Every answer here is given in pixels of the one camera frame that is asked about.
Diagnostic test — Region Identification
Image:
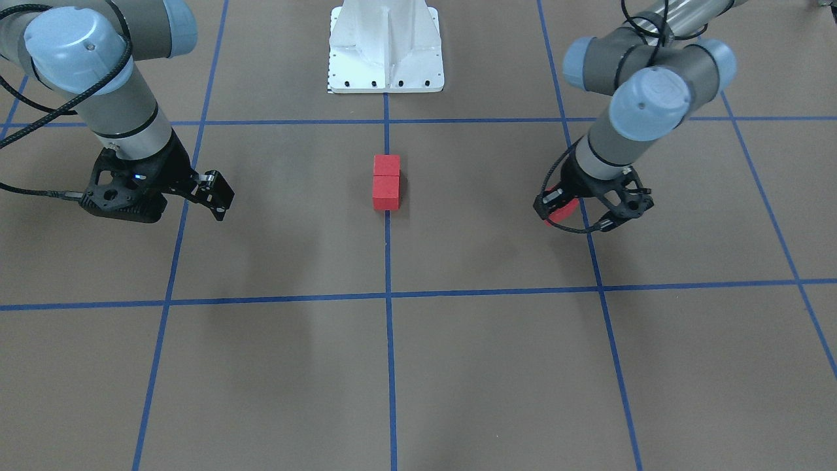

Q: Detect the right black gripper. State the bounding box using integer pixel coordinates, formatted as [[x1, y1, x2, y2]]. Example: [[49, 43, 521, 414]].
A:
[[98, 131, 235, 222]]

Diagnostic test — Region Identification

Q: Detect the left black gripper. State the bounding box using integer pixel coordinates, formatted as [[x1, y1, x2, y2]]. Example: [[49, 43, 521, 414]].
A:
[[533, 153, 639, 223]]

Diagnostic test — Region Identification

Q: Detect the red cube block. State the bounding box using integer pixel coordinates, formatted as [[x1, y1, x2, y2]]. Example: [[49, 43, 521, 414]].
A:
[[541, 188, 580, 227], [373, 175, 401, 211]]

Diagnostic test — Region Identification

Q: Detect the red cube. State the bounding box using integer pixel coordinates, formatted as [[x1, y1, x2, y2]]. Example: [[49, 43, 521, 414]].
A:
[[373, 153, 401, 177]]

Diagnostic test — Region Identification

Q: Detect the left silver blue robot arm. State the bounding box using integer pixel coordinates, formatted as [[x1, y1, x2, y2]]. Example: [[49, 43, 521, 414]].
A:
[[533, 1, 741, 234]]

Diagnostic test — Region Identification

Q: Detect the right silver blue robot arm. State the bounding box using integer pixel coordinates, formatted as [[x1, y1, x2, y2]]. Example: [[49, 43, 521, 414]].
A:
[[2, 1, 234, 224]]

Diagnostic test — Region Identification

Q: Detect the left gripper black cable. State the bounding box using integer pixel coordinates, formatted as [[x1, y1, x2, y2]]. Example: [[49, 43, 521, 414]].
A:
[[538, 141, 612, 235]]

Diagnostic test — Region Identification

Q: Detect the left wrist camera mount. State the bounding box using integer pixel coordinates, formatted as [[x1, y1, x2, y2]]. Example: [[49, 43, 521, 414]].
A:
[[597, 167, 654, 233]]

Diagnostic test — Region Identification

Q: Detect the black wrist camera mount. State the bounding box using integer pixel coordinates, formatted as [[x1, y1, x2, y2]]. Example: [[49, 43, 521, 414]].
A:
[[78, 159, 167, 224]]

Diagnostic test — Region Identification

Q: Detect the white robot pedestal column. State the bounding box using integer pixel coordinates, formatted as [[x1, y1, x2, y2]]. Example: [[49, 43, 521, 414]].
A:
[[327, 1, 445, 94]]

